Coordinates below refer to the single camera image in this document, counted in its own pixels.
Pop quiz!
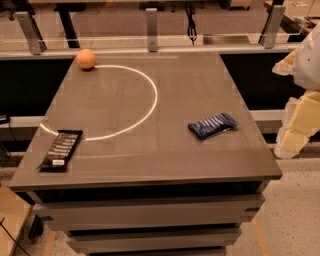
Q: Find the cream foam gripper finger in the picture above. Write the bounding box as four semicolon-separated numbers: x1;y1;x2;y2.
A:
272;50;297;76
274;91;320;159

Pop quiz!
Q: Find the orange fruit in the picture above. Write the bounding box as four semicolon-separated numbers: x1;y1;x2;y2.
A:
76;49;96;69

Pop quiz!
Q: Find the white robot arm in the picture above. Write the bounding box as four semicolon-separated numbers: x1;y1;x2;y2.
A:
272;33;320;159

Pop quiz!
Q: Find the black rxbar chocolate bar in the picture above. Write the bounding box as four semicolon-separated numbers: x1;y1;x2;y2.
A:
38;130;83;172

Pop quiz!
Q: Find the blue snack bag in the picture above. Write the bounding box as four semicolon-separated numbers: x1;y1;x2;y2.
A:
188;113;239;140

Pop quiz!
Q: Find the grey table with drawers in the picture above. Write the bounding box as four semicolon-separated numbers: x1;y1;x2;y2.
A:
10;53;281;256

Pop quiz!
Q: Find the clear acrylic barrier panel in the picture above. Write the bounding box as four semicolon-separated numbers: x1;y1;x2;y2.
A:
0;29;310;52

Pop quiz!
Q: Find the wooden box at left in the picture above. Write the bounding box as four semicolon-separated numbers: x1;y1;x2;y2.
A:
0;185;31;256

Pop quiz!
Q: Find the right metal bracket post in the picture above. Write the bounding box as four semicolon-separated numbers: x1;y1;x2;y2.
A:
259;5;286;49

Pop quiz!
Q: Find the metal bracket post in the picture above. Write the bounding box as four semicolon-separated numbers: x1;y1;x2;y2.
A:
259;5;286;49
146;8;158;52
15;12;47;55

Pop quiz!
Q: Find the black hanging cable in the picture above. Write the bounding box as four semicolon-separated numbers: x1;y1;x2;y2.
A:
184;2;198;46

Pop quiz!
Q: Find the middle metal bracket post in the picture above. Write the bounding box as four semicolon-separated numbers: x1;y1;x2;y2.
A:
146;8;158;52

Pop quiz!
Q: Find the left metal bracket post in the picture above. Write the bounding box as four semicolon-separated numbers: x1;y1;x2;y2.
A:
15;12;47;55

